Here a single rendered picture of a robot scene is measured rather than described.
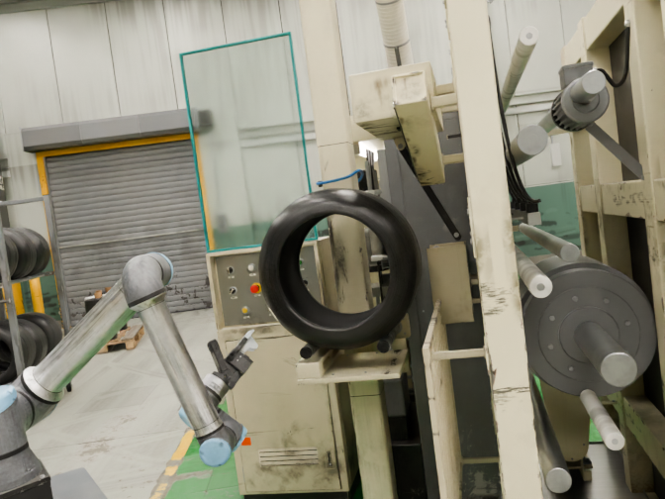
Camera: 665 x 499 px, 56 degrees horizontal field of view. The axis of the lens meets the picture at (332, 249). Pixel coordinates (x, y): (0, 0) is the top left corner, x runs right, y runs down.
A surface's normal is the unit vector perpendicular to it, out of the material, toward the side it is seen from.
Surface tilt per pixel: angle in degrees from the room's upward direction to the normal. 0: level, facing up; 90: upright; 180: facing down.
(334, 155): 90
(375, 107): 90
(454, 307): 90
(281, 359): 90
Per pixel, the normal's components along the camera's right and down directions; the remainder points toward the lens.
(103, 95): 0.04, 0.05
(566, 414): -0.21, 0.08
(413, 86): -0.24, -0.23
